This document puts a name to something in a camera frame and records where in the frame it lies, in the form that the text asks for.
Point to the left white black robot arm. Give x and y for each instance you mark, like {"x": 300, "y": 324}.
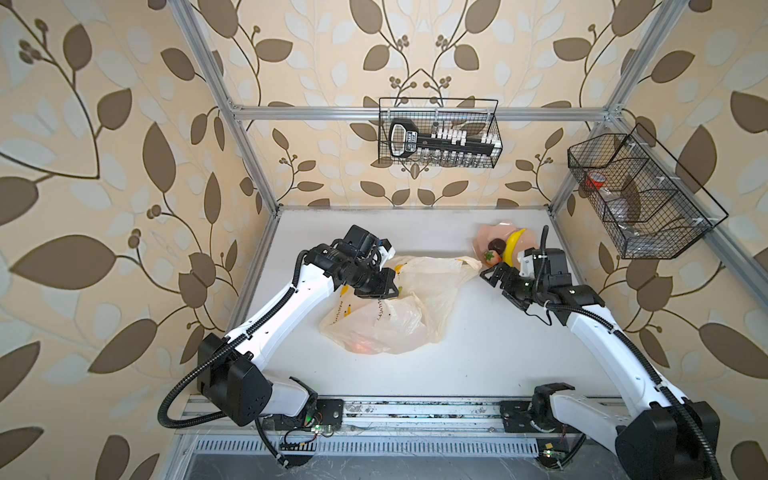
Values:
{"x": 231, "y": 369}

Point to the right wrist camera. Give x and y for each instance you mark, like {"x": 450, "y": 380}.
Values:
{"x": 546, "y": 264}

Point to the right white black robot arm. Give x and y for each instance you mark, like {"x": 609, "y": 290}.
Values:
{"x": 662, "y": 433}

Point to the black wire basket centre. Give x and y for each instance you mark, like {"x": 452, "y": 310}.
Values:
{"x": 473, "y": 115}

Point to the banana print plastic bag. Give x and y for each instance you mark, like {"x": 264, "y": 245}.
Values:
{"x": 428, "y": 288}

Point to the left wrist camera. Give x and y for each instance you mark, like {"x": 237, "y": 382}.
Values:
{"x": 386, "y": 250}

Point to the pink wavy fruit plate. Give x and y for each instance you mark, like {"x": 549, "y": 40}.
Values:
{"x": 486, "y": 233}

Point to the green yellow pepper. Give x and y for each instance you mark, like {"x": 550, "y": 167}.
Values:
{"x": 508, "y": 256}

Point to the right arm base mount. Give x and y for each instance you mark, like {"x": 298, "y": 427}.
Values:
{"x": 516, "y": 417}

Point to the clear bottle red cap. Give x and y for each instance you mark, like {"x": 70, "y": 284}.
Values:
{"x": 619, "y": 210}

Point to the black wire basket right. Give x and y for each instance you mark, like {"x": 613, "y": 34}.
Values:
{"x": 652, "y": 205}

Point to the dark brown fig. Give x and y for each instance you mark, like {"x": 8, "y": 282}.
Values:
{"x": 498, "y": 245}

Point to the black wire basket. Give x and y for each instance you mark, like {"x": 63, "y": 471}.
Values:
{"x": 652, "y": 205}
{"x": 473, "y": 115}

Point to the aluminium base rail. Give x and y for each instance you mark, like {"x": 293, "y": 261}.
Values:
{"x": 451, "y": 416}

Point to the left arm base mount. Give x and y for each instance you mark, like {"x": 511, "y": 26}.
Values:
{"x": 324, "y": 415}

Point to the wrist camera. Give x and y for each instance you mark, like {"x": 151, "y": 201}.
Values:
{"x": 546, "y": 264}
{"x": 386, "y": 250}

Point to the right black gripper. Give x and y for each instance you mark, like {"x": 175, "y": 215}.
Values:
{"x": 511, "y": 274}

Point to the black white tool set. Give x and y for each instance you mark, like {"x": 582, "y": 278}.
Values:
{"x": 404, "y": 139}

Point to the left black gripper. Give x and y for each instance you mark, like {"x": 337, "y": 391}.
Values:
{"x": 387, "y": 275}

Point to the red strawberry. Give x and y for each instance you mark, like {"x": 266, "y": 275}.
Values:
{"x": 491, "y": 258}

